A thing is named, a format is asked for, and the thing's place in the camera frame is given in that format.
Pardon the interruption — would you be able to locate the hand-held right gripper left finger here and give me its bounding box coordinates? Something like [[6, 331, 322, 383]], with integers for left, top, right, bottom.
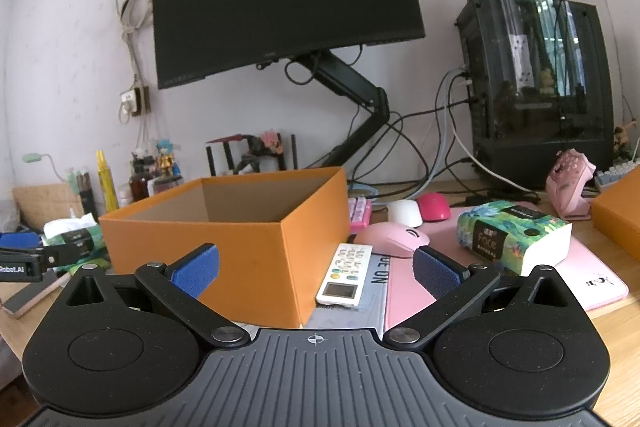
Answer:
[[64, 243, 252, 351]]

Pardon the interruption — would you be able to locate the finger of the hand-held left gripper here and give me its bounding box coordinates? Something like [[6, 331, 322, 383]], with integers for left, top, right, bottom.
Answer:
[[42, 246, 68, 269], [0, 231, 45, 253]]

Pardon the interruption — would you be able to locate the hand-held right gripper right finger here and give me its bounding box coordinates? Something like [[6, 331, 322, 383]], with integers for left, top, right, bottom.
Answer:
[[382, 245, 574, 351]]

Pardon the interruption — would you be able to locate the orange cardboard box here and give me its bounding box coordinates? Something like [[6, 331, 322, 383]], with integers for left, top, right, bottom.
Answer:
[[98, 166, 351, 328]]

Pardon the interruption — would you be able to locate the green floral tissue pack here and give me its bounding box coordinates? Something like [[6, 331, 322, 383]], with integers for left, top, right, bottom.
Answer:
[[42, 216, 110, 272], [456, 201, 573, 277]]

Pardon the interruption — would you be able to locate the wooden desktop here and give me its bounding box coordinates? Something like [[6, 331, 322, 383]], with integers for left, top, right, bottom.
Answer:
[[0, 177, 640, 388]]

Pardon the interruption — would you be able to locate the smartphone with pink case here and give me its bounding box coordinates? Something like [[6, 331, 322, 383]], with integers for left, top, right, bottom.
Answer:
[[0, 276, 69, 321]]

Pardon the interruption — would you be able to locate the wooden board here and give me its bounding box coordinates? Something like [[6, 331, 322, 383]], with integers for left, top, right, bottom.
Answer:
[[12, 183, 84, 233]]

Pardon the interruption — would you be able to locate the light pink mouse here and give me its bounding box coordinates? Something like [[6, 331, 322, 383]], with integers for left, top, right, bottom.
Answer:
[[354, 222, 431, 254]]

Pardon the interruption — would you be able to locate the magenta mouse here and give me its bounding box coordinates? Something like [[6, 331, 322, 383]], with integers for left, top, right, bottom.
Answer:
[[417, 193, 452, 222]]

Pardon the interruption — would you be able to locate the white mouse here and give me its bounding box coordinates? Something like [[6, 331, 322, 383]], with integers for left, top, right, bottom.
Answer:
[[387, 199, 425, 228]]

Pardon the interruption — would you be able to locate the dark cosmetic tube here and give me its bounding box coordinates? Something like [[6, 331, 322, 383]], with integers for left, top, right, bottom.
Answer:
[[79, 171, 99, 222]]

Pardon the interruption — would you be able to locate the green gooseneck lamp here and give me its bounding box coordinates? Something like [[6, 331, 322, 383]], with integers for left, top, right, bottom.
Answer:
[[21, 152, 69, 184]]

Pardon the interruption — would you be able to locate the yellow bottle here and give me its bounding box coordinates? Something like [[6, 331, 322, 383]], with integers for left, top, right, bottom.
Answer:
[[96, 150, 120, 214]]

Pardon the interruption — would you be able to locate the white remote control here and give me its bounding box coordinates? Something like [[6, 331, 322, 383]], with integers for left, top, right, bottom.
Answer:
[[316, 243, 375, 306]]

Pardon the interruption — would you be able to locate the pink keyboard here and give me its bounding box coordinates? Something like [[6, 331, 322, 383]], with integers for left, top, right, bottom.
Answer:
[[348, 196, 373, 234]]

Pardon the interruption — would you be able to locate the brown bottle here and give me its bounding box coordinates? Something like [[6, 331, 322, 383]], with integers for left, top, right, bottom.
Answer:
[[129, 167, 151, 204]]

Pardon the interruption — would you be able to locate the blue-haired figurine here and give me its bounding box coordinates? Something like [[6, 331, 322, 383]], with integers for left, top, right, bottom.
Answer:
[[155, 138, 179, 178]]

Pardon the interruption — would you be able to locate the pink-haired figurine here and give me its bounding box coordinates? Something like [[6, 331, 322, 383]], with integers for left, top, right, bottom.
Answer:
[[239, 130, 284, 172]]

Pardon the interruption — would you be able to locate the pink mouse pad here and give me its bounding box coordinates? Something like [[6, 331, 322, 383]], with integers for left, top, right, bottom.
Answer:
[[385, 206, 630, 329]]

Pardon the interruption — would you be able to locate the pink game controller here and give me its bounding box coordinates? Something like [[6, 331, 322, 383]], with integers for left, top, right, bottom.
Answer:
[[545, 148, 598, 222]]

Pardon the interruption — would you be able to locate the orange box lid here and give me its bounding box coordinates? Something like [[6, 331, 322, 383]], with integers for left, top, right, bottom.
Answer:
[[591, 167, 640, 254]]

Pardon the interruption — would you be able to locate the blue and white keyboard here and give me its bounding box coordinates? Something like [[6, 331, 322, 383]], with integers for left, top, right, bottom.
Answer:
[[595, 159, 640, 192]]

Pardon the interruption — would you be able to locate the black glass computer case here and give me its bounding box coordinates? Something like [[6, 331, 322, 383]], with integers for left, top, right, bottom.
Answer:
[[455, 0, 616, 190]]

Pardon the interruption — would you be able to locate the white computer cable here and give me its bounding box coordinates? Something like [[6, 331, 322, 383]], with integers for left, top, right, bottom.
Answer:
[[452, 68, 541, 202]]

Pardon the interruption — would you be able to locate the black computer cable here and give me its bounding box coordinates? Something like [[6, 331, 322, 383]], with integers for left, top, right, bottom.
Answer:
[[350, 99, 473, 198]]

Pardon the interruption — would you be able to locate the white wall socket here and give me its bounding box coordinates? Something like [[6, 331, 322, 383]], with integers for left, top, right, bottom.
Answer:
[[119, 85, 151, 124]]

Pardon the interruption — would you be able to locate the white wall cable bundle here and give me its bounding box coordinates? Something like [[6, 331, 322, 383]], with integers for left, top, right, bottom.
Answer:
[[115, 0, 156, 158]]

